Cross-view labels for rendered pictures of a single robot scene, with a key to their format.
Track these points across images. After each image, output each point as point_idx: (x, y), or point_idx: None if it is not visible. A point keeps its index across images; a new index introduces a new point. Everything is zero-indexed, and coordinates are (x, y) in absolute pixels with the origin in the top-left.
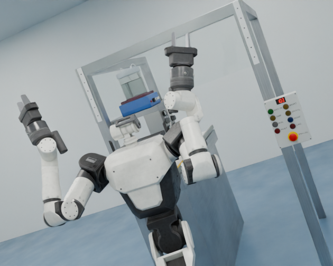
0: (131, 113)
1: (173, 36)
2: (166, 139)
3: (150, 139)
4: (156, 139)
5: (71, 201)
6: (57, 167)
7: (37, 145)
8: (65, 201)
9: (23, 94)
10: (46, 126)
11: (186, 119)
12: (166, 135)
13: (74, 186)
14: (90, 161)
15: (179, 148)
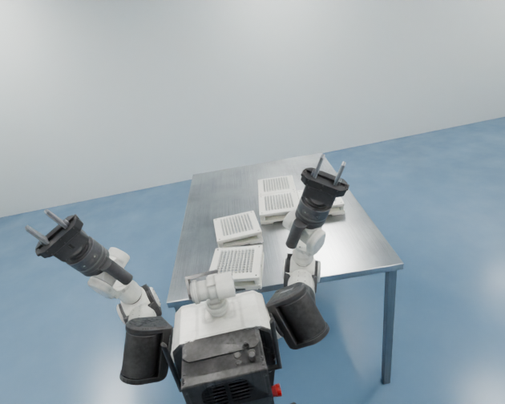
0: None
1: (52, 212)
2: (164, 321)
3: (189, 321)
4: (179, 318)
5: (283, 266)
6: (301, 249)
7: None
8: (284, 260)
9: (321, 155)
10: (297, 208)
11: None
12: (163, 324)
13: (296, 277)
14: (286, 289)
15: None
